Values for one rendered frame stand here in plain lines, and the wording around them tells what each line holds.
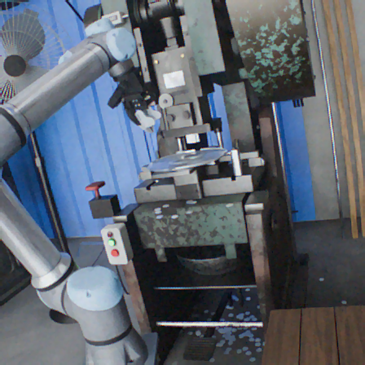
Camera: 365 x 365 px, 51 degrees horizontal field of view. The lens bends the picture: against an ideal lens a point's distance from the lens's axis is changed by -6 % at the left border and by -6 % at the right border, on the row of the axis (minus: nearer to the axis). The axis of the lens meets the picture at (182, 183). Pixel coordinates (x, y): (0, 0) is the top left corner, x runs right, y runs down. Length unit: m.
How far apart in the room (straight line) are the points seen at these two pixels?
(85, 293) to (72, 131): 2.36
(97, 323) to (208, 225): 0.60
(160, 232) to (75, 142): 1.81
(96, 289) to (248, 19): 0.75
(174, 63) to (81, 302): 0.89
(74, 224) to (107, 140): 0.81
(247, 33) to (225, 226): 0.62
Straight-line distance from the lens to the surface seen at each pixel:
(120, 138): 2.93
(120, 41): 0.91
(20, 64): 1.90
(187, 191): 1.39
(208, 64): 1.35
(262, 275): 1.32
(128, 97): 1.14
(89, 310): 0.88
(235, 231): 1.34
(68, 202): 3.34
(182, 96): 1.43
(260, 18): 1.07
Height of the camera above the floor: 1.04
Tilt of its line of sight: 14 degrees down
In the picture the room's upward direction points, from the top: 12 degrees counter-clockwise
